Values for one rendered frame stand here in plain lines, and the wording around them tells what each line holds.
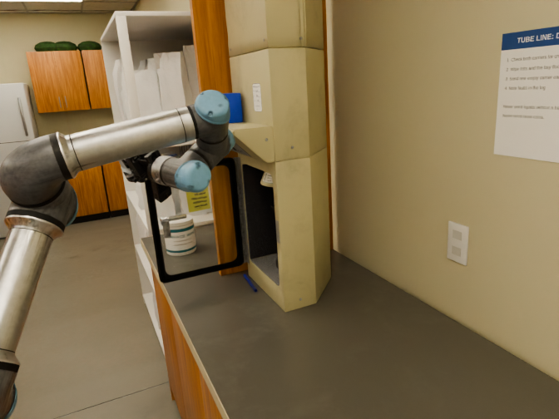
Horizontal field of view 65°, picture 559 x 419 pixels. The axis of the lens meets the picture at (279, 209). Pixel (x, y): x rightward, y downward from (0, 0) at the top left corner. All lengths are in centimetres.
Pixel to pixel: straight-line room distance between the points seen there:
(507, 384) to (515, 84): 68
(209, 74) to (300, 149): 46
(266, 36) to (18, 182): 68
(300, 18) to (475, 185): 64
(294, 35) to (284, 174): 38
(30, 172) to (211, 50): 80
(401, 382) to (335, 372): 15
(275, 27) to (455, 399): 99
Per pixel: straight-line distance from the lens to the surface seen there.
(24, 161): 97
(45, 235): 105
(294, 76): 124
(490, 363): 123
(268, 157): 122
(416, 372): 116
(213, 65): 155
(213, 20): 157
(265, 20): 123
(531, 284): 122
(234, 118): 140
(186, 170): 102
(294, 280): 136
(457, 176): 130
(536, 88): 113
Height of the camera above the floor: 162
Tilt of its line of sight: 16 degrees down
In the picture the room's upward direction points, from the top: 4 degrees counter-clockwise
